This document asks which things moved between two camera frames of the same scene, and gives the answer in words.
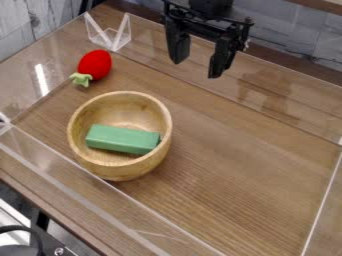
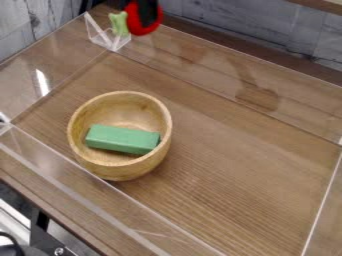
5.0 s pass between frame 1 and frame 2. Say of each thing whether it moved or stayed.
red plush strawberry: moved
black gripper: moved
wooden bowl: stayed
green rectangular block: stayed
